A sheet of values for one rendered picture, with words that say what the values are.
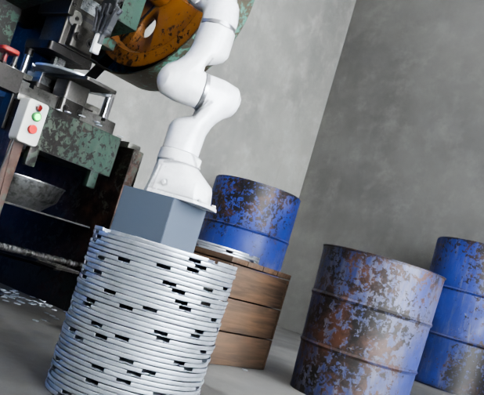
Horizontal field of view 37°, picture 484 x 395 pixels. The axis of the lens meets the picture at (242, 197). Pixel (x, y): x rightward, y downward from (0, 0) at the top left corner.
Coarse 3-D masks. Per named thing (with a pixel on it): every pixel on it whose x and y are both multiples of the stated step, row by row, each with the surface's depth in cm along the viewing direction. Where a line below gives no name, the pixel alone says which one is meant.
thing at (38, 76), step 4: (28, 72) 258; (32, 72) 256; (36, 72) 254; (40, 72) 253; (32, 76) 255; (36, 76) 254; (40, 76) 252; (44, 76) 253; (32, 80) 255; (36, 80) 253; (40, 80) 252; (44, 80) 253; (48, 80) 254; (52, 80) 256; (44, 84) 253; (48, 84) 255; (52, 84) 256; (52, 88) 256
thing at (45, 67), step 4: (32, 64) 247; (36, 64) 244; (40, 64) 242; (44, 64) 241; (48, 64) 240; (52, 64) 239; (36, 68) 250; (40, 68) 248; (44, 68) 246; (48, 68) 244; (52, 68) 242; (56, 68) 240; (60, 68) 239; (64, 68) 239; (44, 72) 253; (48, 72) 251; (52, 72) 248; (56, 72) 246; (60, 72) 244; (64, 72) 242; (68, 72) 240; (72, 72) 239; (76, 72) 239; (96, 80) 243; (92, 92) 263; (96, 92) 261
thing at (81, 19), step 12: (84, 0) 256; (96, 0) 260; (84, 12) 257; (48, 24) 258; (60, 24) 253; (72, 24) 253; (84, 24) 258; (48, 36) 256; (60, 36) 252; (72, 36) 252; (84, 36) 255; (72, 48) 255; (84, 48) 256
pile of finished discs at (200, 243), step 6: (198, 240) 245; (198, 246) 244; (204, 246) 243; (210, 246) 243; (216, 246) 242; (222, 246) 242; (222, 252) 242; (228, 252) 245; (234, 252) 243; (240, 252) 244; (240, 258) 244; (246, 258) 246; (252, 258) 248; (258, 258) 253
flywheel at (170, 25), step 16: (160, 0) 290; (176, 0) 288; (160, 16) 291; (176, 16) 285; (192, 16) 280; (144, 32) 300; (160, 32) 289; (176, 32) 283; (192, 32) 272; (128, 48) 298; (144, 48) 292; (160, 48) 281; (176, 48) 275; (128, 64) 290; (144, 64) 284
